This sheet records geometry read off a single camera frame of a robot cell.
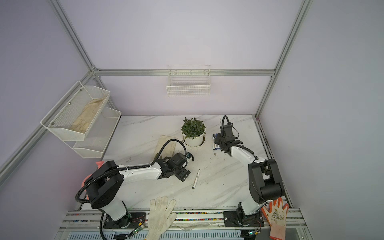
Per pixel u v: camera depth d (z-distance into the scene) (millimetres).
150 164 579
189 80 951
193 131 905
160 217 747
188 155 799
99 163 814
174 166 685
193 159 949
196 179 861
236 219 731
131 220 720
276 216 734
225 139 726
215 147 1012
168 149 997
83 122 764
